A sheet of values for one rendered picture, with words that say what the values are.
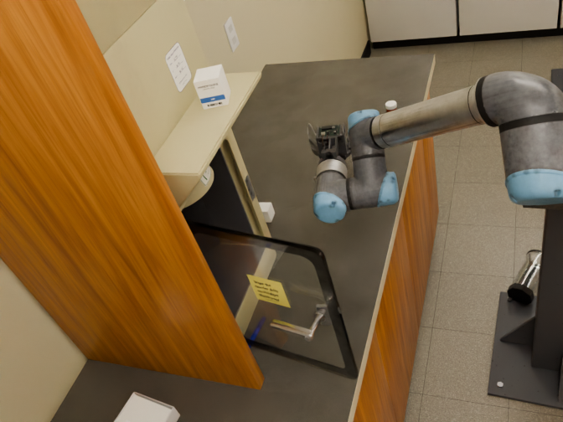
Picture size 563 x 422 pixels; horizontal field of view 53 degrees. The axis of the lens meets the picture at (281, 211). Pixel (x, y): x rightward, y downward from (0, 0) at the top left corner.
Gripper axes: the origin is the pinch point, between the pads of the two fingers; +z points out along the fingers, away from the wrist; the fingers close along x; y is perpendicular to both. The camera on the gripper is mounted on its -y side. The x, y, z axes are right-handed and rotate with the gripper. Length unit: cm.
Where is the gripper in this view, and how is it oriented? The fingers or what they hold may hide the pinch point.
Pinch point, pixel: (336, 126)
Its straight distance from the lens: 155.4
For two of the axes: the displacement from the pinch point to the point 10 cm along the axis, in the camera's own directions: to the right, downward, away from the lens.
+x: -9.7, 0.8, 2.3
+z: 1.1, -7.2, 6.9
